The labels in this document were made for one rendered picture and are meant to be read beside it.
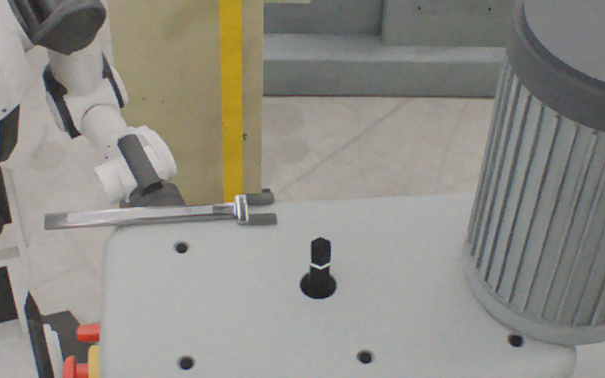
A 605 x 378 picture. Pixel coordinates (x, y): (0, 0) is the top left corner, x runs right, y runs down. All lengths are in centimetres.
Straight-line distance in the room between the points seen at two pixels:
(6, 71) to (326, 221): 69
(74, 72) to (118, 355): 89
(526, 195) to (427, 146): 307
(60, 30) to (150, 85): 145
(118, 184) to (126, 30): 134
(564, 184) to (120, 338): 44
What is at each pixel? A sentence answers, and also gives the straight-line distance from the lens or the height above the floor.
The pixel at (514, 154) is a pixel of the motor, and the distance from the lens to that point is 96.
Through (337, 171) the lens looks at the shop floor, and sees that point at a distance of 391.
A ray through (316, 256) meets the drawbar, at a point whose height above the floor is 194.
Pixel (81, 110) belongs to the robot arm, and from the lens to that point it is 194.
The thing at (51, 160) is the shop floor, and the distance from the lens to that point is 400.
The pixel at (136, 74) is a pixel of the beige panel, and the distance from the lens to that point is 313.
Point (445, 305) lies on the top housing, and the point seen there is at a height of 189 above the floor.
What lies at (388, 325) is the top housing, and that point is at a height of 189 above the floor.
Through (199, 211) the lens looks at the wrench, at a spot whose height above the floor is 190.
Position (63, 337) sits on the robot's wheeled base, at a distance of 275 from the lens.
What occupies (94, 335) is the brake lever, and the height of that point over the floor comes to 171.
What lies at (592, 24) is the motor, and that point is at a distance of 93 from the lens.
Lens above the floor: 274
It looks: 45 degrees down
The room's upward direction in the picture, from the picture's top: 3 degrees clockwise
